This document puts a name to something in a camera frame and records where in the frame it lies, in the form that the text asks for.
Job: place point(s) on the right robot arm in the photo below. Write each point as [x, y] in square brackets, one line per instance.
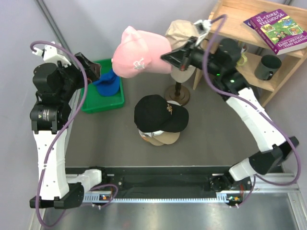
[219, 70]

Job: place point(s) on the pens in mug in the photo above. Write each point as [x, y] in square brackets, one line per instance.
[243, 47]

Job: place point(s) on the cream bucket hat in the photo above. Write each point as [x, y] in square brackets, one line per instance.
[179, 33]

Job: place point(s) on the aluminium rail frame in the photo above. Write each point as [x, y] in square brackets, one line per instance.
[275, 203]

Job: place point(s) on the dark grey mug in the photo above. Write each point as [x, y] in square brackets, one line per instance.
[267, 67]

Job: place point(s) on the wooden shelf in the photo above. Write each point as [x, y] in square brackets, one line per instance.
[240, 10]

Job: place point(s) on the light green mug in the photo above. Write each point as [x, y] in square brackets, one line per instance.
[243, 59]

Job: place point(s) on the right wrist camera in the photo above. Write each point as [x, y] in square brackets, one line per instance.
[203, 28]

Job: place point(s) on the black cap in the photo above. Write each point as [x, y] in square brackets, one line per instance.
[153, 113]

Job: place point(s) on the blue item in bin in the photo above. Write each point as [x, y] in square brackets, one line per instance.
[108, 84]

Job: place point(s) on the green plastic bin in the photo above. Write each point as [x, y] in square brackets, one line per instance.
[95, 103]

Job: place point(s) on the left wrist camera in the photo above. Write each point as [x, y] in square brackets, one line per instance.
[50, 54]

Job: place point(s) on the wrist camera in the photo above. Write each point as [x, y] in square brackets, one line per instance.
[203, 28]
[50, 54]

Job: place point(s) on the purple treehouse book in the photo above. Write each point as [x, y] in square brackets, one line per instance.
[280, 32]

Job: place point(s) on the wooden mushroom hat stand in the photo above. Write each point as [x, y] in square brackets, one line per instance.
[146, 138]

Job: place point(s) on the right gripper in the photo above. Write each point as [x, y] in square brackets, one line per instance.
[179, 57]

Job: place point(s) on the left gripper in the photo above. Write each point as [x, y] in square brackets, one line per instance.
[92, 69]

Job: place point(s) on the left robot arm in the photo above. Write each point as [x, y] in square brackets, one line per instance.
[55, 83]

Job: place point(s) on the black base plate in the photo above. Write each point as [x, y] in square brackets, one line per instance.
[165, 182]

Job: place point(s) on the cream mannequin head stand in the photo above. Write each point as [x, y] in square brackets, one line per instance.
[178, 92]

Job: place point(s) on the pink white baseball cap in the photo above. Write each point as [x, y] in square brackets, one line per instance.
[140, 51]

